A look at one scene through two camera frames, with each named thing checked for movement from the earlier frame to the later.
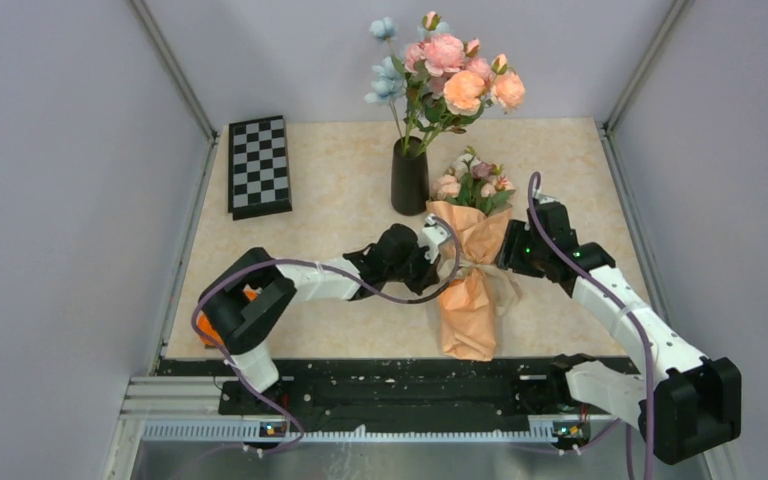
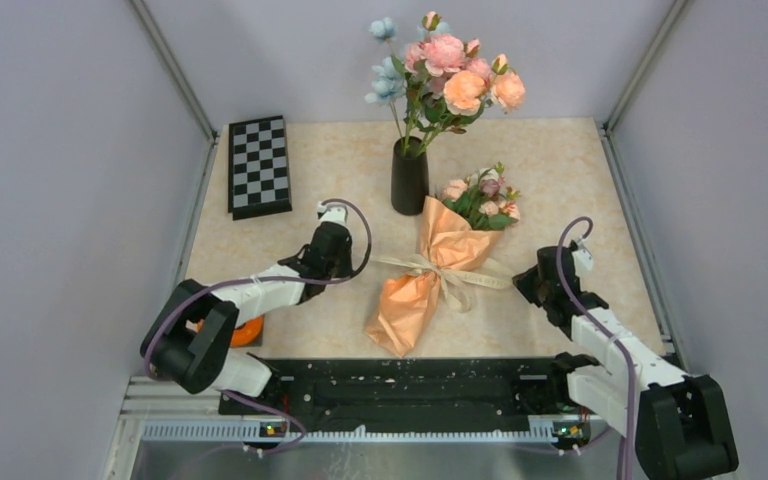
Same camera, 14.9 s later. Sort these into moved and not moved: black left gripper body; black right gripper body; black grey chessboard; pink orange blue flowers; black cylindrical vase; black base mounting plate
Moved: black right gripper body; black left gripper body
Not moved: black cylindrical vase; black grey chessboard; black base mounting plate; pink orange blue flowers
